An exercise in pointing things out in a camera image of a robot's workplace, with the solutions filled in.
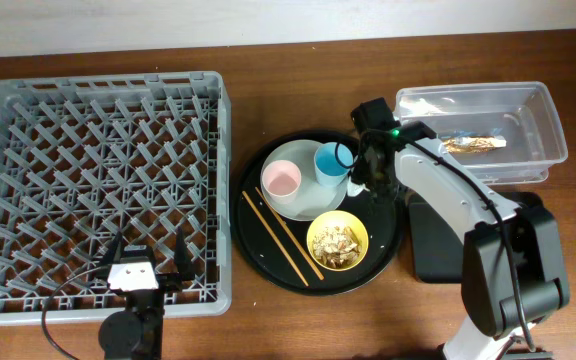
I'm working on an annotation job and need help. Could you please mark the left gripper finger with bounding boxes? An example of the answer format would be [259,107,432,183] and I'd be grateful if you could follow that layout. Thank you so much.
[174,226,193,281]
[96,233,122,280]

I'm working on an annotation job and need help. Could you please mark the blue plastic cup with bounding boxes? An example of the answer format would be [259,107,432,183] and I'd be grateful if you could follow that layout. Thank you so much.
[314,142,354,187]

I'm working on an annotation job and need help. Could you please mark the gold foil snack wrapper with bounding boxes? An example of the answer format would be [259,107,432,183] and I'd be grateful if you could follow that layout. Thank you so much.
[443,135,507,154]

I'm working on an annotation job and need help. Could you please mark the yellow bowl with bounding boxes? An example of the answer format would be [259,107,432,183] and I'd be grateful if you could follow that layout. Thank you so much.
[306,210,370,272]

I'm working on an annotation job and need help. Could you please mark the pink plastic cup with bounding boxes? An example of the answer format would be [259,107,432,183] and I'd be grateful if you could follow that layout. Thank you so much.
[261,160,302,204]

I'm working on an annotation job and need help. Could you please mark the food scraps pile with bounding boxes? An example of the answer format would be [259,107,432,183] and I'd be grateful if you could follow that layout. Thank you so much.
[312,226,361,269]

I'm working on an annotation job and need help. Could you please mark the silver white wrapper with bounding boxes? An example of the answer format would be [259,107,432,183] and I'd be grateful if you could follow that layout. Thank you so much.
[346,179,367,197]

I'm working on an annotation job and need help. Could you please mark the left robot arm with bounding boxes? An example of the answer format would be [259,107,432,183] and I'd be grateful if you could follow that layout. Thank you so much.
[98,229,194,359]

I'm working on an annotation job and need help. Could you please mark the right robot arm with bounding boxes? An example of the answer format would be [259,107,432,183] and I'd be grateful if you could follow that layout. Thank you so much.
[351,119,570,359]

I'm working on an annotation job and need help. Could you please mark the black rectangular waste tray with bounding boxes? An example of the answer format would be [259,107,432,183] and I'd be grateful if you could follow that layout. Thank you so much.
[407,191,553,284]

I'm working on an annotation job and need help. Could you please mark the grey plastic dishwasher rack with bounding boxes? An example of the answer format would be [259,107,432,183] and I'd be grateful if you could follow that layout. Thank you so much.
[0,71,232,327]

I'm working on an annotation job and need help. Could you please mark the clear plastic waste bin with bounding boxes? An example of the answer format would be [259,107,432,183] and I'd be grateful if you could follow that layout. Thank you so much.
[394,81,568,185]

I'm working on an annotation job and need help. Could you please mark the grey round plate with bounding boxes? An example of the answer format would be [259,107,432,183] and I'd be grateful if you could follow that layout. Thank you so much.
[261,139,348,221]

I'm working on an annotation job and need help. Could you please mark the wooden chopstick left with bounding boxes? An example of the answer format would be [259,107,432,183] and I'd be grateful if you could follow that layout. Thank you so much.
[242,191,309,287]

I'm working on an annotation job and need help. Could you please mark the wooden chopstick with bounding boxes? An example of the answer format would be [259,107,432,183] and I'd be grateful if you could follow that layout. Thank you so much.
[242,191,309,287]
[255,187,324,281]

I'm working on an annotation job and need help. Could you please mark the round black serving tray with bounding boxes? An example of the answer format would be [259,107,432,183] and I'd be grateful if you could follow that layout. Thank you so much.
[230,129,407,296]

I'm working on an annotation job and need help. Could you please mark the wooden chopstick right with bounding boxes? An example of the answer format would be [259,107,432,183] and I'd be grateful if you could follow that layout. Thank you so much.
[255,187,324,281]

